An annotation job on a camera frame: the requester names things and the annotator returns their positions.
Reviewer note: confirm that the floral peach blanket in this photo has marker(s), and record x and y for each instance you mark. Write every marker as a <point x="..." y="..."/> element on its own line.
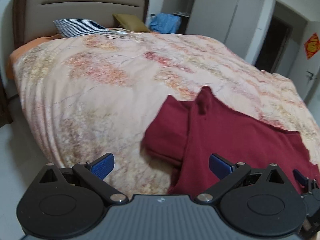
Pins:
<point x="100" y="87"/>

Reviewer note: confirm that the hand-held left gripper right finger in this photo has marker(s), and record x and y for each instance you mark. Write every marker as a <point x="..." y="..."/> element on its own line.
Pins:
<point x="221" y="165"/>

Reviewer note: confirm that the houndstooth pillow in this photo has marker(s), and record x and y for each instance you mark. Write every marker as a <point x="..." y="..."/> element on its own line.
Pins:
<point x="80" y="27"/>

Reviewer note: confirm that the grey built-in wardrobe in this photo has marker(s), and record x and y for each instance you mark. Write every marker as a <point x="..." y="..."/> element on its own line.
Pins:
<point x="220" y="12"/>

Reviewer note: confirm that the blue cloth heap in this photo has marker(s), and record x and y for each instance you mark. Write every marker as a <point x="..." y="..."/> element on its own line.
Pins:
<point x="163" y="23"/>

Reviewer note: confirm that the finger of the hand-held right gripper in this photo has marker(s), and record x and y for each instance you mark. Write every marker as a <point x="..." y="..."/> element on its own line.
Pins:
<point x="299" y="177"/>

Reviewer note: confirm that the orange bed sheet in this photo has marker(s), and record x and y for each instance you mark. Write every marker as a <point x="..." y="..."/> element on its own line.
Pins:
<point x="22" y="53"/>

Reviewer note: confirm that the dark red sweater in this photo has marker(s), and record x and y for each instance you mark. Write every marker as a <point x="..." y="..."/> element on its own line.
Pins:
<point x="237" y="145"/>

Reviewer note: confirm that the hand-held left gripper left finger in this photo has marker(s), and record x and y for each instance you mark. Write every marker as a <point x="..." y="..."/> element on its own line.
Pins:
<point x="103" y="167"/>

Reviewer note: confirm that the white room door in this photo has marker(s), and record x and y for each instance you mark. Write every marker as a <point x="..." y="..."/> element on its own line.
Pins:
<point x="312" y="85"/>

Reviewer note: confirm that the olive green pillow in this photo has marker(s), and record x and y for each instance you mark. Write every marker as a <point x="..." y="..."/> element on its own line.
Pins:
<point x="130" y="22"/>

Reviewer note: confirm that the brown padded bed headboard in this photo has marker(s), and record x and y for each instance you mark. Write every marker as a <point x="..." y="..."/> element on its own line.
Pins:
<point x="82" y="7"/>

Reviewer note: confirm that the red diamond door decoration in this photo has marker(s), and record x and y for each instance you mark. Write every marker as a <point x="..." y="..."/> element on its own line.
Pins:
<point x="312" y="46"/>

